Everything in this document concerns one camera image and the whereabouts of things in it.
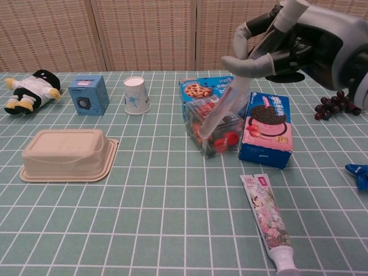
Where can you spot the blue snack wrapper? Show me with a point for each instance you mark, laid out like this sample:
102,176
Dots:
359,172

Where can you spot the blue speaker box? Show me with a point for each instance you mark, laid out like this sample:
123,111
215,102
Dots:
89,96

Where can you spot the green grid tablecloth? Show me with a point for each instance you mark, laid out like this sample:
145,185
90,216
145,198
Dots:
158,218

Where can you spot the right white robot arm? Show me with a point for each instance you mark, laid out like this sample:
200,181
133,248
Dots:
362,97

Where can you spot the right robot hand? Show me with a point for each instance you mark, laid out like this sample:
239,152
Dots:
325,37

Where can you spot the floral toothpaste tube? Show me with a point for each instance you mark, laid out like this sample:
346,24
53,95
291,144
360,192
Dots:
268,218

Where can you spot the bamboo folding screen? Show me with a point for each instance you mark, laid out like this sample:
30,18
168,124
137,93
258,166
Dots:
143,34

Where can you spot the pink blue Oreo box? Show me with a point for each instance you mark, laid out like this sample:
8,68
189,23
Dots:
267,129

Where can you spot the clear plastic tube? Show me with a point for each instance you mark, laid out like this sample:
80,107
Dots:
218,115

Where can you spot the clear box with red items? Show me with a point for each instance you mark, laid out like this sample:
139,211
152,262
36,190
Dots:
218,138

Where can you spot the blue cookie bag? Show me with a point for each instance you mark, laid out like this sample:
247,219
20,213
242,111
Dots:
198,89

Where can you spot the black penguin plush toy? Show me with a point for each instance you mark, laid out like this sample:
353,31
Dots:
31,92

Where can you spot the white paper cup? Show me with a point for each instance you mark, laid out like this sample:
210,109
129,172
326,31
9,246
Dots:
136,96

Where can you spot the beige pulp food container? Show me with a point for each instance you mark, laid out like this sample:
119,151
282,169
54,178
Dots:
66,155

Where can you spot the dark red grape bunch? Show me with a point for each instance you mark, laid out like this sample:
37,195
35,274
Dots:
333,106

